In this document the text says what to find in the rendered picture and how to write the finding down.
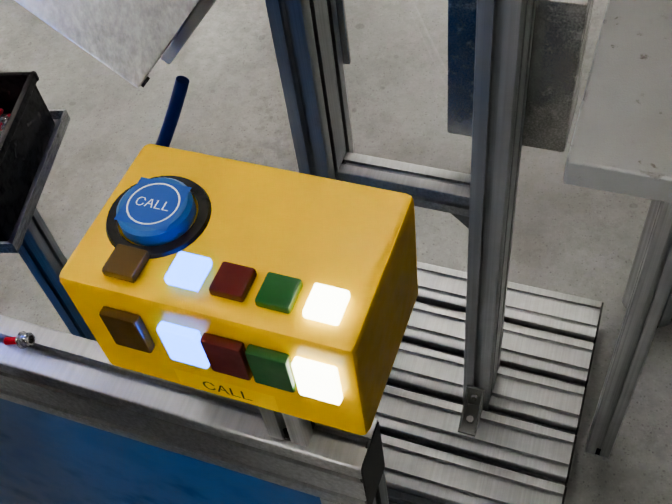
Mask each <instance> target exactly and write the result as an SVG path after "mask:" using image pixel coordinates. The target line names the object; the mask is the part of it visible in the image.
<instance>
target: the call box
mask: <svg viewBox="0 0 672 504"><path fill-rule="evenodd" d="M141 177H144V178H149V179H153V178H172V179H176V180H178V181H180V182H182V183H184V184H185V185H186V186H187V187H192V188H191V190H190V191H191V193H192V196H193V199H194V202H195V205H196V217H195V220H194V222H193V224H192V225H191V227H190V228H189V229H188V230H187V231H186V232H185V233H184V234H183V235H182V236H180V237H179V238H177V239H175V240H173V241H171V242H169V243H166V244H163V245H157V246H141V245H138V244H135V243H133V242H131V241H130V240H129V239H127V238H126V236H125V235H124V234H123V232H122V230H121V228H120V226H119V223H118V221H117V220H115V219H114V218H115V217H116V209H117V206H118V203H119V201H120V199H121V198H122V197H123V195H124V194H125V193H126V192H127V191H128V190H129V189H131V188H132V187H133V186H135V185H136V184H137V183H138V181H139V180H140V178H141ZM117 244H123V245H127V246H131V247H135V248H140V249H144V250H147V251H148V252H149V255H150V258H149V260H148V262H147V263H146V265H145V267H144V268H143V270H142V272H141V273H140V275H139V277H138V278H137V280H136V282H135V283H131V282H127V281H123V280H119V279H115V278H111V277H107V276H105V275H104V274H103V272H102V268H103V266H104V264H105V263H106V261H107V260H108V258H109V257H110V255H111V253H112V252H113V250H114V249H115V247H116V245H117ZM180 251H182V252H187V253H191V254H195V255H199V256H204V257H208V258H210V259H211V261H212V267H211V268H210V270H209V272H208V274H207V276H206V278H205V280H204V281H203V283H202V285H201V287H200V289H199V290H198V291H193V290H189V289H185V288H180V287H176V286H172V285H168V284H167V283H166V282H165V279H164V278H165V275H166V273H167V272H168V270H169V268H170V266H171V265H172V263H173V261H174V259H175V258H176V256H177V254H178V252H180ZM222 262H229V263H234V264H238V265H242V266H247V267H251V268H254V269H255V270H256V273H257V276H256V278H255V280H254V282H253V284H252V286H251V288H250V290H249V292H248V294H247V296H246V298H245V300H244V302H237V301H233V300H229V299H225V298H221V297H217V296H213V295H211V294H210V292H209V287H210V285H211V283H212V281H213V279H214V277H215V275H216V273H217V272H218V270H219V268H220V266H221V264H222ZM268 272H272V273H277V274H281V275H285V276H289V277H294V278H298V279H301V280H302V284H303V287H302V289H301V291H300V293H299V295H298V298H297V300H296V302H295V304H294V306H293V309H292V311H291V313H290V314H286V313H282V312H278V311H273V310H269V309H265V308H261V307H258V306H256V304H255V298H256V296H257V294H258V292H259V290H260V288H261V285H262V283H263V281H264V279H265V277H266V275H267V273H268ZM59 279H60V282H61V284H62V285H63V287H64V289H65V290H66V292H67V294H68V295H69V297H70V298H71V300H72V302H73V303H74V305H75V306H76V308H77V310H78V311H79V313H80V315H81V316H82V318H83V319H84V321H85V323H86V324H87V326H88V328H89V329H90V331H91V332H92V334H93V336H94V337H95V339H96V340H97V342H98V344H99V345H100V347H101V349H102V350H103V352H104V353H105V355H106V357H107V358H108V360H109V361H110V362H111V363H112V364H113V365H115V366H119V367H122V368H126V369H129V370H133V371H136V372H140V373H143V374H147V375H150V376H154V377H157V378H161V379H164V380H168V381H172V382H175V383H179V384H182V385H185V386H189V387H192V388H196V389H200V390H203V391H207V392H210V393H214V394H217V395H221V396H224V397H228V398H231V399H235V400H238V401H242V402H245V403H249V404H252V405H256V406H259V407H263V408H266V409H270V410H273V411H277V412H281V413H284V414H288V415H291V416H295V417H298V418H302V419H305V420H309V421H312V422H316V423H319V424H323V425H326V426H330V427H334V428H337V429H341V430H344V431H348V432H351V433H355V434H358V435H366V433H367V432H368V431H369V430H370V429H371V426H372V423H373V420H374V417H375V414H376V412H377V409H378V406H379V403H380V400H381V397H382V395H383V392H384V389H385V386H386V383H387V381H388V378H389V375H390V372H391V369H392V366H393V364H394V361H395V358H396V355H397V352H398V349H399V347H400V344H401V341H402V338H403V335H404V333H405V330H406V327H407V324H408V321H409V318H410V316H411V313H412V310H413V307H414V304H415V301H416V299H417V296H418V279H417V256H416V232H415V209H414V199H413V198H412V196H410V195H408V194H406V193H401V192H396V191H391V190H386V189H381V188H376V187H370V186H365V185H360V184H355V183H350V182H345V181H340V180H335V179H329V178H324V177H319V176H314V175H309V174H304V173H299V172H293V171H288V170H283V169H278V168H273V167H268V166H263V165H258V164H252V163H247V162H242V161H237V160H232V159H227V158H222V157H217V156H211V155H206V154H201V153H196V152H191V151H186V150H181V149H175V148H170V147H165V146H160V145H155V144H147V145H145V146H144V147H143V148H142V149H141V151H140V152H139V154H138V156H137V157H136V159H135V160H134V162H133V163H132V165H131V166H130V168H129V169H128V171H127V172H126V174H125V175H124V177H123V178H122V180H121V181H120V183H119V184H118V186H117V187H116V189H115V190H114V192H113V193H112V195H111V196H110V198H109V199H108V201H107V202H106V204H105V205H104V207H103V208H102V210H101V211H100V213H99V214H98V216H97V217H96V219H95V220H94V222H93V223H92V225H91V226H90V228H89V229H88V231H87V232H86V234H85V235H84V237H83V238H82V240H81V241H80V243H79V245H78V246H77V248H76V249H75V251H74V252H73V254H72V255H71V257H70V258H69V260H68V261H67V263H66V264H65V266H64V267H63V269H62V270H61V272H60V276H59ZM315 283H319V284H324V285H328V286H332V287H337V288H341V289H345V290H348V291H349V292H350V299H349V302H348V304H347V307H346V309H345V312H344V314H343V316H342V319H341V321H340V324H339V325H338V326H334V325H330V324H326V323H322V322H318V321H314V320H310V319H306V318H304V317H303V314H302V310H303V308H304V306H305V304H306V301H307V299H308V297H309V295H310V292H311V290H312V288H313V286H314V284H315ZM103 306H107V307H110V308H114V309H118V310H122V311H126V312H130V313H133V314H137V315H139V316H141V318H142V320H143V322H144V324H145V326H146V328H147V330H148V332H149V334H150V336H151V338H152V340H153V342H154V344H155V348H154V350H153V351H152V353H146V352H143V351H139V350H136V349H132V348H128V347H125V346H121V345H118V344H116V343H115V341H114V339H113V338H112V336H111V334H110V333H109V331H108V329H107V327H106V326H105V324H104V322H103V321H102V319H101V317H100V316H99V312H100V311H101V309H102V307H103ZM161 321H164V322H168V323H172V324H175V325H179V326H183V327H187V328H191V329H194V330H198V331H199V332H200V335H201V337H202V335H203V333H210V334H214V335H217V336H221V337H225V338H229V339H233V340H236V341H240V342H243V343H244V346H245V348H247V346H248V345H249V344H252V345H256V346H259V347H263V348H267V349H271V350H275V351H278V352H282V353H286V354H288V355H290V358H291V362H292V361H293V359H294V357H295V356H298V357H301V358H305V359H309V360H313V361H317V362H320V363H324V364H328V365H332V366H335V367H337V369H338V374H339V379H340V384H341V389H342V394H343V399H342V402H341V404H340V405H335V404H332V403H328V402H324V401H321V400H317V399H313V398H310V397H306V396H303V395H300V394H299V391H298V388H296V390H295V392H294V393H292V392H288V391H284V390H281V389H277V388H274V387H270V386H266V385H263V384H259V383H256V382H255V380H254V377H253V376H252V378H251V380H249V381H248V380H244V379H241V378H237V377H234V376H230V375H226V374H223V373H219V372H215V371H213V370H212V368H211V366H210V365H209V368H208V369H205V368H201V367H197V366H194V365H190V364H186V363H183V362H179V361H176V360H172V359H171V358H170V356H169V354H168V352H167V350H166V348H165V346H164V344H163V342H162V340H161V338H160V336H159V334H158V332H157V326H158V325H159V323H160V322H161Z"/></svg>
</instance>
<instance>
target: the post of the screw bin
mask: <svg viewBox="0 0 672 504"><path fill-rule="evenodd" d="M18 253H19V255H20V256H21V258H22V259H23V261H24V262H25V264H26V265H27V267H28V268H29V270H30V271H31V273H32V274H33V276H34V277H35V279H36V280H37V282H38V284H39V285H40V287H41V288H42V290H43V291H44V293H45V294H46V296H47V297H48V299H49V300H50V302H51V303H52V305H53V306H54V308H55V310H56V311H57V313H58V314H59V316H60V317H61V319H62V320H63V322H64V323H65V325H66V326H67V328H68V329H69V331H70V332H71V334H72V335H75V336H79V337H83V338H86V339H90V340H94V341H97V340H96V339H95V337H94V336H93V334H92V332H91V331H90V329H89V328H88V326H87V324H86V323H85V321H84V319H83V318H82V316H81V315H80V313H79V311H78V310H77V308H76V306H75V305H74V303H73V302H72V300H71V298H70V297H69V295H68V294H67V292H66V290H65V289H64V287H63V285H62V284H61V282H60V279H59V276H60V272H61V270H62V269H63V267H64V266H65V264H66V263H67V259H66V257H65V256H64V254H63V252H62V251H61V249H60V247H59V246H58V244H57V242H56V240H55V239H54V237H53V235H52V234H51V232H50V230H49V228H48V227H47V225H46V223H45V222H44V220H43V218H42V217H41V215H40V213H39V211H38V210H37V208H36V209H35V211H34V214H33V216H32V219H31V222H30V224H29V227H28V229H27V232H26V234H25V237H24V240H23V242H22V245H21V247H20V250H19V252H18Z"/></svg>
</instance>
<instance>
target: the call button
mask: <svg viewBox="0 0 672 504"><path fill-rule="evenodd" d="M191 188H192V187H187V186H186V185H185V184H184V183H182V182H180V181H178V180H176V179H172V178H153V179H149V178H144V177H141V178H140V180H139V181H138V183H137V184H136V185H135V186H133V187H132V188H131V189H129V190H128V191H127V192H126V193H125V194H124V195H123V197H122V198H121V199H120V201H119V203H118V206H117V209H116V217H115V218H114V219H115V220H117V221H118V223H119V226H120V228H121V230H122V232H123V234H124V235H125V236H126V238H127V239H129V240H130V241H131V242H133V243H135V244H138V245H141V246H157V245H163V244H166V243H169V242H171V241H173V240H175V239H177V238H179V237H180V236H182V235H183V234H184V233H185V232H186V231H187V230H188V229H189V228H190V227H191V225H192V224H193V222H194V220H195V217H196V205H195V202H194V199H193V196H192V193H191V191H190V190H191Z"/></svg>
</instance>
